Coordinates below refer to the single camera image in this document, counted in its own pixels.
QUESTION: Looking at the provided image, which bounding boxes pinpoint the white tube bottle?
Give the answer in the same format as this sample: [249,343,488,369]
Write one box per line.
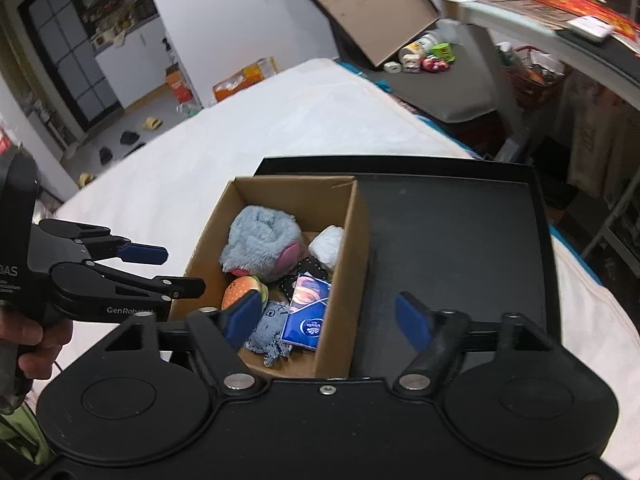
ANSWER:
[398,30,457,61]

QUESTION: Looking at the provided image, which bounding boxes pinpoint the white blanket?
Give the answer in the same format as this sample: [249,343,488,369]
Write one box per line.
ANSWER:
[25,57,640,480]

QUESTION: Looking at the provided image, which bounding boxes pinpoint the red printed paper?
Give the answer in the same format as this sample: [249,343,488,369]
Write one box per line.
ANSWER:
[525,0,640,52]

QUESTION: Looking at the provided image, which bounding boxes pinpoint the white flat box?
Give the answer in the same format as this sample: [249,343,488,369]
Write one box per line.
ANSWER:
[567,16,616,43]

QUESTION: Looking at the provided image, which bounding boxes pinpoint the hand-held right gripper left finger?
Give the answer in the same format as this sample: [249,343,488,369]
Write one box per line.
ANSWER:
[102,290,266,393]

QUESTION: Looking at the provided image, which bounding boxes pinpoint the brown cardboard sheet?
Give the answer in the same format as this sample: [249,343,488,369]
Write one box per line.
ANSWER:
[277,0,441,68]

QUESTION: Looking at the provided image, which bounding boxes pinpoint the dark glass door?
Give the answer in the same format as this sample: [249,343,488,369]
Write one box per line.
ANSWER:
[17,0,124,134]

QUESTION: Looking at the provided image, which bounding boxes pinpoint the glass top table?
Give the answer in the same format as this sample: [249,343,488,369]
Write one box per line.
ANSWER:
[439,0,640,163]

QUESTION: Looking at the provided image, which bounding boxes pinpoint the grey plush toy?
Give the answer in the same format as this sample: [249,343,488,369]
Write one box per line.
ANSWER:
[220,206,304,283]

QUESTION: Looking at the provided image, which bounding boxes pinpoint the person's left hand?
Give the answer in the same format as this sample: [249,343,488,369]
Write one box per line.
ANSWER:
[0,305,75,381]

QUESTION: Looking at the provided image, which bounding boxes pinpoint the green cloth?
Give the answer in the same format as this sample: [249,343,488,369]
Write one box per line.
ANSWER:
[0,400,53,468]

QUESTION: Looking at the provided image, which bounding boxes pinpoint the grey bench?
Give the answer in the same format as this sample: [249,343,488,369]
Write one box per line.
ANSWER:
[335,20,506,125]

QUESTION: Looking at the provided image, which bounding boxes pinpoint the black tray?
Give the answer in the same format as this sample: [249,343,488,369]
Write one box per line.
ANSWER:
[170,156,563,381]

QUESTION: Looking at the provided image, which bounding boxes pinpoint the orange carton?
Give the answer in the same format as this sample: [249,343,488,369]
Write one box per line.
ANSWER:
[212,56,279,102]
[165,64,196,107]

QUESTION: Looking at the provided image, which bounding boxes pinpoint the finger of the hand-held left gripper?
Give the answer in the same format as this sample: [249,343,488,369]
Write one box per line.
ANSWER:
[39,219,168,266]
[50,261,207,321]

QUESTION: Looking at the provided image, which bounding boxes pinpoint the orange basket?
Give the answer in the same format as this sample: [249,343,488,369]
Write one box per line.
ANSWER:
[505,45,571,111]

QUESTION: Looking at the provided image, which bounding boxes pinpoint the burger plush toy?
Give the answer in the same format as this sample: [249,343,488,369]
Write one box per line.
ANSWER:
[221,275,271,312]

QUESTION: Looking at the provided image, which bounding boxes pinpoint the white fluffy cloth ball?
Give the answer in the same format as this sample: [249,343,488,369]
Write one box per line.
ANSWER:
[307,225,346,271]

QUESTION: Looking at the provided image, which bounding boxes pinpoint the denim fabric toy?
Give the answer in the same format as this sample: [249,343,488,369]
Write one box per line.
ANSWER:
[243,301,293,367]

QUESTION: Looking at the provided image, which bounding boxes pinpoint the white cabinet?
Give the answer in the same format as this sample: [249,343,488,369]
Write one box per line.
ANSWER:
[95,15,177,112]

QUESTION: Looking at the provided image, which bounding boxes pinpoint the black plush toy white patch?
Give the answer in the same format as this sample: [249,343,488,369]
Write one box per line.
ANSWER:
[280,257,331,306]

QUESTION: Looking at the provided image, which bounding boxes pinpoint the blue tissue pack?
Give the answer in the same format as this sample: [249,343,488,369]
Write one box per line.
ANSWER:
[281,272,333,352]

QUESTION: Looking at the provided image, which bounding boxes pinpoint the white shelf rack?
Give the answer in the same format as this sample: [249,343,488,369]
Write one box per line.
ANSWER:
[582,160,640,263]

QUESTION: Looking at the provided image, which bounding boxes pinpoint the cardboard box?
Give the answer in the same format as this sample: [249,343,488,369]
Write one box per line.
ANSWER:
[167,176,371,380]

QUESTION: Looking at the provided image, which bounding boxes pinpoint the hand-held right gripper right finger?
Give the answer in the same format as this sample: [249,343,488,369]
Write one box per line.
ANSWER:
[394,290,549,394]

